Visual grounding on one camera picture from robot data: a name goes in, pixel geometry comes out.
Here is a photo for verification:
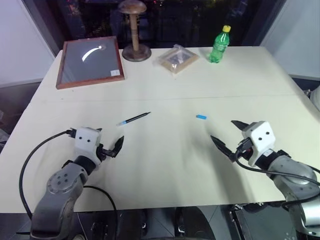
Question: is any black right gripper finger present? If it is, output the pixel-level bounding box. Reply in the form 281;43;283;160
210;135;236;162
230;120;251;131

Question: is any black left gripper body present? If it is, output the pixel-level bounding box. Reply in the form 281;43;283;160
96;143;113;162

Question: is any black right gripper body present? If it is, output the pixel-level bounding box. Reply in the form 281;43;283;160
234;136;254;166

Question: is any black uncapped pen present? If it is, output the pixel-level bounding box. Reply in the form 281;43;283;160
115;111;152;127

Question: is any green plastic bottle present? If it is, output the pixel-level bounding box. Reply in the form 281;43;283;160
208;24;231;64

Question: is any wooden framed dark picture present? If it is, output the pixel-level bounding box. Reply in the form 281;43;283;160
55;35;126;90

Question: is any black box under table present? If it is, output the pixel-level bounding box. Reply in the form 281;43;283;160
229;202;302;240

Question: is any clear plastic bag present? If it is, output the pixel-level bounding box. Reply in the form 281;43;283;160
152;44;201;75

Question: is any wooden hat stand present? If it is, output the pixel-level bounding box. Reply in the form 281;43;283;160
117;0;153;62

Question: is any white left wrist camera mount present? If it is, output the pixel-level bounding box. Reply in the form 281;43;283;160
74;126;103;166

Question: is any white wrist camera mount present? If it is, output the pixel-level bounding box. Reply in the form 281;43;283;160
74;126;103;166
241;120;276;168

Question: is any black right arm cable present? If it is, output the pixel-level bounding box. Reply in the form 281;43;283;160
234;147;320;188

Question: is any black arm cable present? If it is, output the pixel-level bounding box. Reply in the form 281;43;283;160
19;128;118;221
234;147;320;188

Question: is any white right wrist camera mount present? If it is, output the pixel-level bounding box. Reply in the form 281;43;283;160
241;120;276;168

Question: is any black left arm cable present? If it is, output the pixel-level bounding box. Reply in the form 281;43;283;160
19;128;118;221

